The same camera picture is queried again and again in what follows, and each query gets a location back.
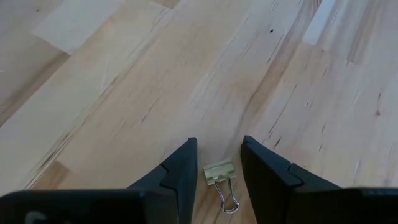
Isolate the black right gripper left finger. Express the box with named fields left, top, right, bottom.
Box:
left=0, top=136, right=199, bottom=224

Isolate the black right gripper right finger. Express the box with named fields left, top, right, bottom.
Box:
left=240, top=135, right=398, bottom=224

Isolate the gold binder clip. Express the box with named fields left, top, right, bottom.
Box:
left=203, top=157, right=241, bottom=215

